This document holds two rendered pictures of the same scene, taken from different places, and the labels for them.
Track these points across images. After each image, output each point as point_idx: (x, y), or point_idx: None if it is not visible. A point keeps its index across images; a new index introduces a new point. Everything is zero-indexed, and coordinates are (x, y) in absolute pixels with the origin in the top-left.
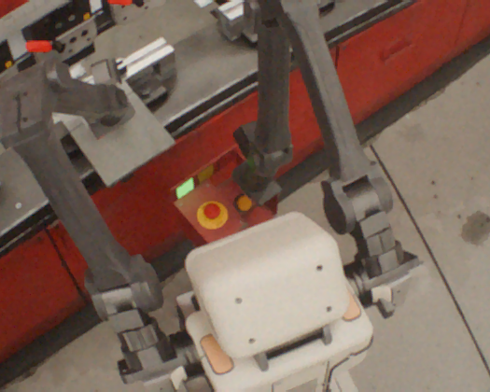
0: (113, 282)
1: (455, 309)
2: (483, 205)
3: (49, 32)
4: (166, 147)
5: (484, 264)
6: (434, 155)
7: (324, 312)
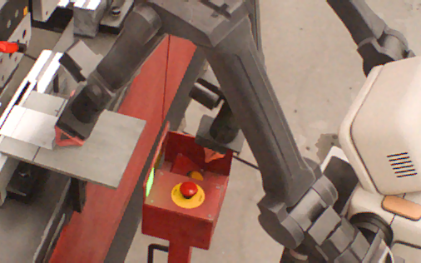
0: (304, 187)
1: None
2: (322, 127)
3: (3, 33)
4: (142, 128)
5: None
6: None
7: None
